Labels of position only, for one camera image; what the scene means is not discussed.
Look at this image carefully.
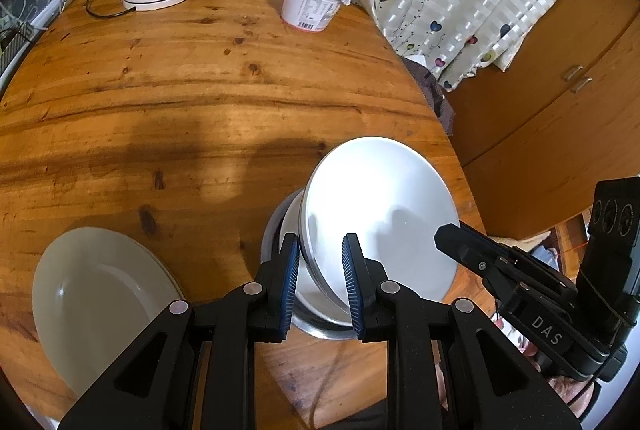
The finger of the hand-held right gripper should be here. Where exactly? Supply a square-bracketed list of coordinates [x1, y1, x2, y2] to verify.
[434, 221, 551, 306]

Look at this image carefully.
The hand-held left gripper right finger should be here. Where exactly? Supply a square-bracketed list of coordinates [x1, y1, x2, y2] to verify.
[341, 232, 583, 430]

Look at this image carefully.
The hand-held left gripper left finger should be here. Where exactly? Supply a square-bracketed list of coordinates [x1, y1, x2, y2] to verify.
[57, 232, 301, 430]

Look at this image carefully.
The stainless steel bowl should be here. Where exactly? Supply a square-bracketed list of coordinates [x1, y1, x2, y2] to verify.
[260, 190, 361, 342]

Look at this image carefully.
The white plate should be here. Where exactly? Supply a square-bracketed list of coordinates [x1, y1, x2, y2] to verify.
[31, 226, 183, 400]
[302, 136, 459, 326]

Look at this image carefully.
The person's right hand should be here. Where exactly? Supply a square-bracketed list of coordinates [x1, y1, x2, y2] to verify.
[520, 340, 603, 418]

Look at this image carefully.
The wooden cabinet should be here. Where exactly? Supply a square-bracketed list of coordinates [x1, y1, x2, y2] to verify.
[447, 0, 640, 241]

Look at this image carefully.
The dark cloth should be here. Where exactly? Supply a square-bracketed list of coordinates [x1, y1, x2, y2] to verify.
[404, 56, 457, 136]

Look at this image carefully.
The white plastic tub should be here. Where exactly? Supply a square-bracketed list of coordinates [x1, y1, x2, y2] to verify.
[280, 0, 353, 33]

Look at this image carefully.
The striped box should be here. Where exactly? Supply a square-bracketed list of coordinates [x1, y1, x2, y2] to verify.
[0, 22, 37, 72]

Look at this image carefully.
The clear plastic container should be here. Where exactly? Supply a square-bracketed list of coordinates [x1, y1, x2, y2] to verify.
[0, 0, 57, 31]

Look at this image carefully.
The thin grey cable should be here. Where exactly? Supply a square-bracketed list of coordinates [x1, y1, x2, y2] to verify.
[300, 344, 348, 430]

